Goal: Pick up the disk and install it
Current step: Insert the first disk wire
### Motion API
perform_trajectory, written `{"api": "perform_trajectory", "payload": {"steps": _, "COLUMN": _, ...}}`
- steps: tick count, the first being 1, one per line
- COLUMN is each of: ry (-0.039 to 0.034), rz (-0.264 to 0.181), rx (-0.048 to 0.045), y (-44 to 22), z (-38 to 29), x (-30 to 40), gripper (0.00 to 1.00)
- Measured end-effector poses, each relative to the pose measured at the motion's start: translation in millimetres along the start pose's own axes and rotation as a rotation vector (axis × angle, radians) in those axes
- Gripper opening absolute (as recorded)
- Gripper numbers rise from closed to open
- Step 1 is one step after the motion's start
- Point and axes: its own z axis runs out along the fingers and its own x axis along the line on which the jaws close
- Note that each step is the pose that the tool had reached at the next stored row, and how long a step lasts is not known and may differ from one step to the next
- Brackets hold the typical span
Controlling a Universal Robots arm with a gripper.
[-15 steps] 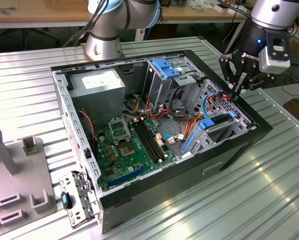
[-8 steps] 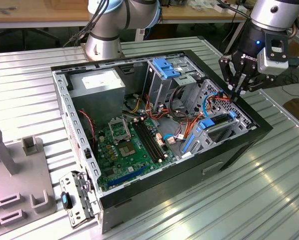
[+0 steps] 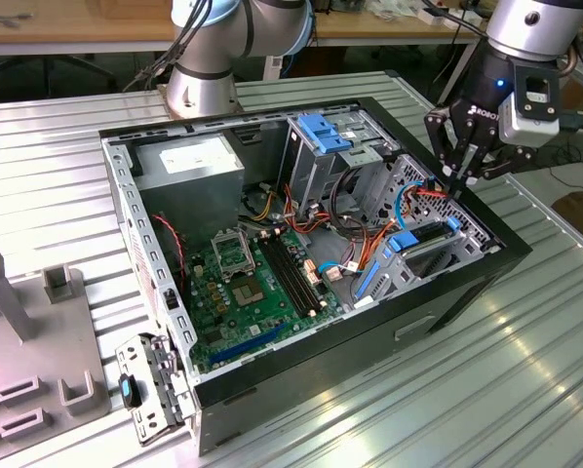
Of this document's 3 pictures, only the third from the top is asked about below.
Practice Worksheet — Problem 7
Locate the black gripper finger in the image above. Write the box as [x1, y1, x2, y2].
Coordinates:
[423, 109, 468, 196]
[456, 144, 536, 196]

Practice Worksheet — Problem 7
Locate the orange red power wire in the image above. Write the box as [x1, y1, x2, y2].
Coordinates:
[362, 184, 452, 274]

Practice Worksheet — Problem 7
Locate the blue data wire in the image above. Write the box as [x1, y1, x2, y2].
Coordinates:
[393, 179, 427, 233]

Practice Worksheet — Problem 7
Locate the hard disk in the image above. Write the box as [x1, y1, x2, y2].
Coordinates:
[355, 216, 462, 303]

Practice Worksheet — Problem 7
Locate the grey metal disk bay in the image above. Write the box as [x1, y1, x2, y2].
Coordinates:
[352, 154, 501, 313]

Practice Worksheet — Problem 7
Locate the small white box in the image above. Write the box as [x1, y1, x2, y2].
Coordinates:
[417, 5, 447, 25]

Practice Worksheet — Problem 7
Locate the blue plastic drive latch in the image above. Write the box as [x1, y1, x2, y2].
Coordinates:
[298, 112, 356, 155]

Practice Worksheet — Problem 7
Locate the grey metal drive cage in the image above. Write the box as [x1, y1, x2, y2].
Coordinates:
[279, 109, 403, 211]

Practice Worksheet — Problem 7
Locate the black RAM slot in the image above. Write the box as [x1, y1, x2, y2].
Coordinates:
[271, 234, 323, 316]
[259, 237, 312, 321]

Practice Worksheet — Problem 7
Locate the metal socket cover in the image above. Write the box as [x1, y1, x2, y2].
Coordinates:
[211, 232, 256, 280]

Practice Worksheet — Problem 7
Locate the CPU socket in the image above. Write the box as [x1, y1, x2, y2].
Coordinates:
[230, 277, 268, 312]

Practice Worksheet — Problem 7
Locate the green motherboard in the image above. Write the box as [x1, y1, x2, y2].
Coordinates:
[186, 227, 347, 376]

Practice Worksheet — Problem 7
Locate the grey power supply unit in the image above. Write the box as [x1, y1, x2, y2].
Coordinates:
[134, 135, 247, 253]

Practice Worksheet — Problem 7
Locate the black open PC case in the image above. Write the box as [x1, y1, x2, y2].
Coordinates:
[98, 96, 535, 458]

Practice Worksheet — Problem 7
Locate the blue expansion slot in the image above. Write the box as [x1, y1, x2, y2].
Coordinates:
[208, 322, 291, 367]

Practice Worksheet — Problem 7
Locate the long wooden desk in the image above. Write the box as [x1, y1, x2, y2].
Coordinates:
[0, 0, 583, 58]

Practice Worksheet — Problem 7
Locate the grey parts rack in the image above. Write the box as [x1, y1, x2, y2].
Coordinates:
[0, 249, 113, 457]

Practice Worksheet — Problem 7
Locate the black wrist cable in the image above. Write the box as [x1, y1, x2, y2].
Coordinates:
[557, 41, 583, 136]

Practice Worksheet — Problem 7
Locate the black cable loop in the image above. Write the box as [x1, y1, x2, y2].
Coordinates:
[330, 168, 370, 243]

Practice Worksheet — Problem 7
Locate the orange wire bundle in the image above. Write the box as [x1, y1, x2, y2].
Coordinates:
[282, 183, 334, 238]

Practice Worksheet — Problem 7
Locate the short blue wire with plug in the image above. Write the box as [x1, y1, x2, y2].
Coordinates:
[318, 261, 352, 284]

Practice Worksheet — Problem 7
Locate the yellow black wire bundle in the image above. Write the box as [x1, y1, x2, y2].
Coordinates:
[240, 182, 278, 225]

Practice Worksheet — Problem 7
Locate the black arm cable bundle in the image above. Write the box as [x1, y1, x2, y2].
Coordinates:
[123, 0, 211, 94]

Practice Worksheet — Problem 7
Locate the red black fan wire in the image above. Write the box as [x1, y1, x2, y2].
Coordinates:
[152, 214, 188, 293]

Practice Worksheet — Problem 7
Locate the black blue bracket latch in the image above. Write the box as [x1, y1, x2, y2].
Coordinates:
[118, 373, 142, 410]

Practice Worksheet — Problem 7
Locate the metal expansion bracket cover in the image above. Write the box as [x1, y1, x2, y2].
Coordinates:
[113, 333, 198, 448]

